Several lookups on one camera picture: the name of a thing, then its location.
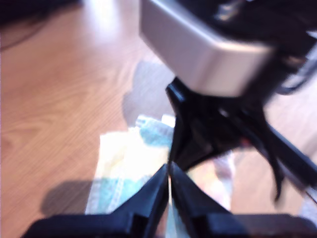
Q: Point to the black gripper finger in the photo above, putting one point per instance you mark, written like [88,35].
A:
[198,129]
[151,198]
[193,200]

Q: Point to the white pink tea towel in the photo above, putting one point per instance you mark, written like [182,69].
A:
[123,161]

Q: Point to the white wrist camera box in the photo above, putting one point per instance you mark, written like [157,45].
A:
[198,49]

